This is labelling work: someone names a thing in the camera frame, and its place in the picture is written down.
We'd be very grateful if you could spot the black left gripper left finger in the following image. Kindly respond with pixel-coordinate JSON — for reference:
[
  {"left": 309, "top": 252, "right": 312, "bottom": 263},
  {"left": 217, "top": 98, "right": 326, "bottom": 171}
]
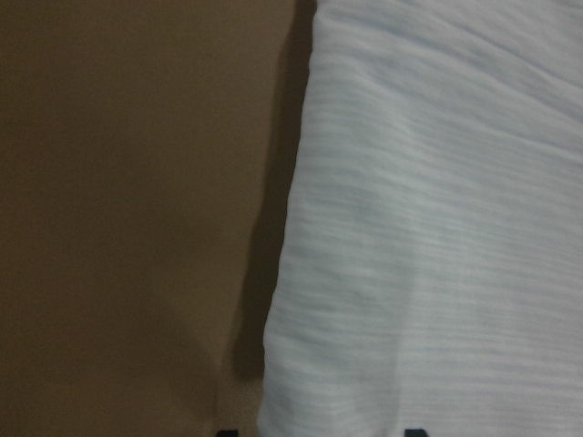
[{"left": 217, "top": 430, "right": 240, "bottom": 437}]

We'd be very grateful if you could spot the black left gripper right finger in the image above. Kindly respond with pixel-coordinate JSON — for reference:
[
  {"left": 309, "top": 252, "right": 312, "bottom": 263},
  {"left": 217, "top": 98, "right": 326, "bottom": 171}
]
[{"left": 404, "top": 428, "right": 429, "bottom": 437}]

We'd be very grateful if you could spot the light blue button shirt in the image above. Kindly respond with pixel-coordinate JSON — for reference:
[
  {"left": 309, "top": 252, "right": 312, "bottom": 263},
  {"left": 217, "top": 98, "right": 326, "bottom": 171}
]
[{"left": 258, "top": 1, "right": 582, "bottom": 436}]

